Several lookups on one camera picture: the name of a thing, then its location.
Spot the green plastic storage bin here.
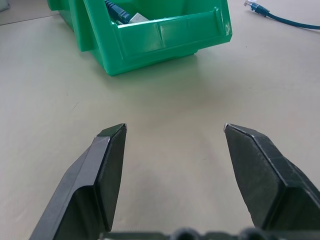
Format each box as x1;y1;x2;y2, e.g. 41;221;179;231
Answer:
46;0;233;77

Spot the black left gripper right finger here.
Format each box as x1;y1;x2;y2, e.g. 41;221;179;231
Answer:
222;123;320;240

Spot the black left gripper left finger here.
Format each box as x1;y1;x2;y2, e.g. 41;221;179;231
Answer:
29;122;128;240

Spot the teal Ethernet cable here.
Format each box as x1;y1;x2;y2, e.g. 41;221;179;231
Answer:
243;0;320;31
104;0;132;25

